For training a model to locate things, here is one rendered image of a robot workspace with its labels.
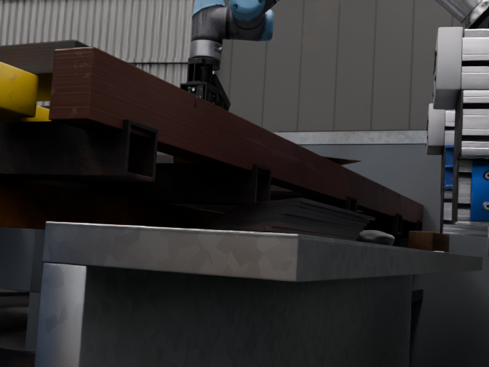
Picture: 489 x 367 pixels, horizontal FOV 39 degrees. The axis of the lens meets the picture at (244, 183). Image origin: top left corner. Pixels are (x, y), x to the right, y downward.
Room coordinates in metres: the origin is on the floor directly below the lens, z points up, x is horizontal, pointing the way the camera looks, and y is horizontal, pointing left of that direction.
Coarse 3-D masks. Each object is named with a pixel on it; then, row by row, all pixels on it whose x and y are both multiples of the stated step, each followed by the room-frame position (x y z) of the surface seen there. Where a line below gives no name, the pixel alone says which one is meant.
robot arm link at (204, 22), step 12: (204, 0) 1.57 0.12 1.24; (216, 0) 1.57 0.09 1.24; (204, 12) 1.57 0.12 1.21; (216, 12) 1.57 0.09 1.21; (192, 24) 1.59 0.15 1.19; (204, 24) 1.57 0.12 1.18; (216, 24) 1.57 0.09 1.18; (192, 36) 1.59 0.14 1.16; (204, 36) 1.57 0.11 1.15; (216, 36) 1.58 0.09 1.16
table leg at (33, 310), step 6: (36, 252) 0.67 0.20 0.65; (36, 258) 0.67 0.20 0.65; (42, 264) 0.66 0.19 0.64; (36, 270) 0.67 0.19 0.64; (36, 282) 0.67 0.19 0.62; (30, 288) 0.67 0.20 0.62; (30, 294) 0.67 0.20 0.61; (36, 294) 0.66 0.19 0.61; (30, 300) 0.67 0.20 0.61; (36, 300) 0.66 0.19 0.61; (30, 306) 0.67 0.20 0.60; (36, 306) 0.66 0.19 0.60; (30, 312) 0.67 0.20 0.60; (36, 312) 0.66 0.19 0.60; (30, 318) 0.67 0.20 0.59; (36, 318) 0.66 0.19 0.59; (30, 324) 0.67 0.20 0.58; (36, 324) 0.66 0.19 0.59; (30, 330) 0.67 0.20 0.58; (36, 330) 0.66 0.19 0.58; (30, 336) 0.67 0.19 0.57; (36, 336) 0.66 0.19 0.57; (30, 342) 0.67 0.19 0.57; (30, 348) 0.67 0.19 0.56
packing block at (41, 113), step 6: (36, 108) 0.76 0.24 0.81; (42, 108) 0.77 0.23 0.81; (36, 114) 0.76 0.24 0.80; (42, 114) 0.77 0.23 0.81; (48, 114) 0.78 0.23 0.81; (0, 120) 0.75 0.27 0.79; (6, 120) 0.75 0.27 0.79; (12, 120) 0.75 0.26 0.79; (18, 120) 0.74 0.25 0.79; (24, 120) 0.75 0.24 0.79; (30, 120) 0.75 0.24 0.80; (36, 120) 0.76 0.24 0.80; (42, 120) 0.77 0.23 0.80; (48, 120) 0.78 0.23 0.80
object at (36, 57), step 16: (0, 48) 0.63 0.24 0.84; (16, 48) 0.62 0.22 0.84; (32, 48) 0.62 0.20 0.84; (48, 48) 0.61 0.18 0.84; (64, 48) 0.60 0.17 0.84; (16, 64) 0.62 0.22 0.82; (32, 64) 0.62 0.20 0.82; (48, 64) 0.61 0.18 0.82; (48, 80) 0.64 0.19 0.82; (48, 96) 0.71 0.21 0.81; (160, 160) 1.35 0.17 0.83; (272, 192) 1.77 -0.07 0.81; (288, 192) 1.74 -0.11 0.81
